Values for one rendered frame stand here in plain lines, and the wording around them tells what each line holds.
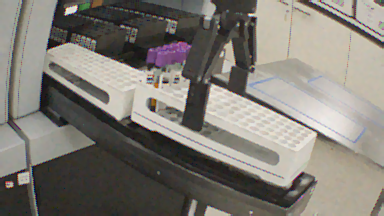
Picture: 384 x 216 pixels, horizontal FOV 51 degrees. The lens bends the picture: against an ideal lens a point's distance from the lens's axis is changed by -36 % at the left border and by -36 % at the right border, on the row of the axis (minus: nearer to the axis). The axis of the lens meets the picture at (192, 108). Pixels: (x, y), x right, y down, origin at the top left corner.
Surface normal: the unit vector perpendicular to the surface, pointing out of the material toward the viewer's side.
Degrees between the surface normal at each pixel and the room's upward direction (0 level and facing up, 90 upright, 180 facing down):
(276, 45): 90
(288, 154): 90
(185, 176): 90
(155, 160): 90
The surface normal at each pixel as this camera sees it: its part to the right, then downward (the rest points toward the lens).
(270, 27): -0.58, 0.21
